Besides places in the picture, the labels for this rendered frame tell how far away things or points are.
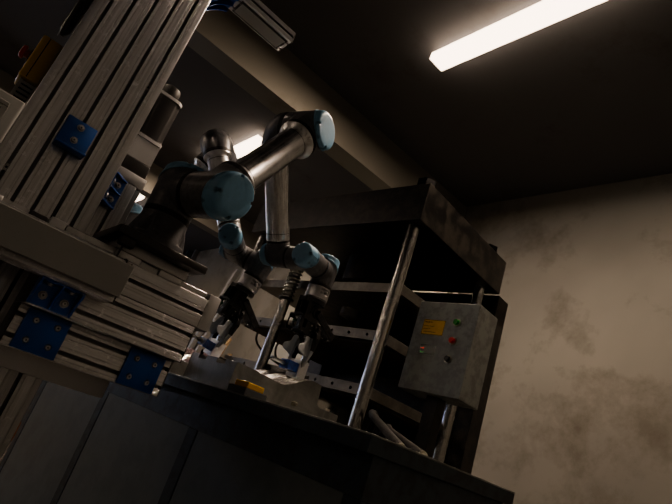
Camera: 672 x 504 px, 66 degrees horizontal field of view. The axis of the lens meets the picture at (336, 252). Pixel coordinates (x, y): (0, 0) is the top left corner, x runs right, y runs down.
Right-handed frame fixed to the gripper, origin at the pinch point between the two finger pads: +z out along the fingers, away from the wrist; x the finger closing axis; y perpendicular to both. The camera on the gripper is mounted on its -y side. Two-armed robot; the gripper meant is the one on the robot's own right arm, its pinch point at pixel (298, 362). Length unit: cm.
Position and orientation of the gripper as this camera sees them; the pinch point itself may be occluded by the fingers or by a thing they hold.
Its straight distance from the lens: 164.8
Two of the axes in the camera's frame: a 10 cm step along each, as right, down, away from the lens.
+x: 7.1, -0.2, -7.0
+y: -6.3, -4.6, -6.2
